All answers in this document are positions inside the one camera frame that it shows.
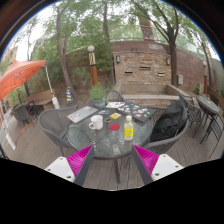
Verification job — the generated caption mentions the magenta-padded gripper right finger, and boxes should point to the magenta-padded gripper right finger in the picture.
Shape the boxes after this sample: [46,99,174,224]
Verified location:
[130,144,184,186]

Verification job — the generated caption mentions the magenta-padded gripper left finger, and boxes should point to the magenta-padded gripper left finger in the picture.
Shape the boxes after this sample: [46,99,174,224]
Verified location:
[44,144,96,187]

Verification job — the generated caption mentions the clear bottle with yellow label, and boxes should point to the clear bottle with yellow label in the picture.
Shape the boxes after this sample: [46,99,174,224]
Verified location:
[123,114,135,142]

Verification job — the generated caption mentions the black jacket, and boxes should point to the black jacket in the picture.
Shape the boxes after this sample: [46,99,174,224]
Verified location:
[149,99,188,143]

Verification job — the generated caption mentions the silver laptop with stickers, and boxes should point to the silver laptop with stickers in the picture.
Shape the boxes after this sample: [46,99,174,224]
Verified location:
[66,105,99,124]

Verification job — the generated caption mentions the white ceramic mug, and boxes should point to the white ceramic mug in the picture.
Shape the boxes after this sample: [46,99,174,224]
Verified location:
[88,114,104,131]

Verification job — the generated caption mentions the dark metal patio chair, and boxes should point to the dark metal patio chair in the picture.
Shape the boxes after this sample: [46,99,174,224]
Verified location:
[178,92,203,138]
[199,114,224,158]

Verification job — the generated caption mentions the flat round red coaster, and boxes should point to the flat round red coaster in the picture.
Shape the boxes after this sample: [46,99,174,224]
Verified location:
[108,122,121,132]

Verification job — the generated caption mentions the dark wicker chair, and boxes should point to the dark wicker chair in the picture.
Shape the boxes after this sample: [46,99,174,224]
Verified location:
[11,103,34,128]

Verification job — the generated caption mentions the yellow square card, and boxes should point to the yellow square card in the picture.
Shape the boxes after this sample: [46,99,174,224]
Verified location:
[109,112,122,120]

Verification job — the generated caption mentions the wooden bench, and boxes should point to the wooden bench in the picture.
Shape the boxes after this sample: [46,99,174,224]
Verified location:
[24,89,56,111]

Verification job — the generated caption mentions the blue yellow striped cone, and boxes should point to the blue yellow striped cone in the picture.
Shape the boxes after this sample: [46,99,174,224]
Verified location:
[65,86,74,103]

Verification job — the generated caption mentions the round dark patio table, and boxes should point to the round dark patio table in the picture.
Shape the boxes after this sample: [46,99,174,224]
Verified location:
[195,94,221,116]

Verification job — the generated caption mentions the white sticker sheet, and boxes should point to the white sticker sheet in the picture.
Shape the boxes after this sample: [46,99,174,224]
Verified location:
[105,101,126,110]

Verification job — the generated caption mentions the green plant in blue pot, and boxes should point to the green plant in blue pot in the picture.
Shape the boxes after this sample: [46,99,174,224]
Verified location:
[89,83,108,110]

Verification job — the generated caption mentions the orange canopy with pole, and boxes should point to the orange canopy with pole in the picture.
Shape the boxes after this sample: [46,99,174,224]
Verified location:
[0,59,61,110]

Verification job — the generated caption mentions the dark trunk tree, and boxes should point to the dark trunk tree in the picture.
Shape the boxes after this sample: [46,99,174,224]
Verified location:
[133,0,181,88]

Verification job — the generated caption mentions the forked trunk tree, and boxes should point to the forked trunk tree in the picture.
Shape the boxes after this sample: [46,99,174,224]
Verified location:
[53,0,81,101]

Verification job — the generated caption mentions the striped lamp post with globe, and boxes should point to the striped lamp post with globe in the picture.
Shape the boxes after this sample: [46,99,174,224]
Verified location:
[87,45,100,86]

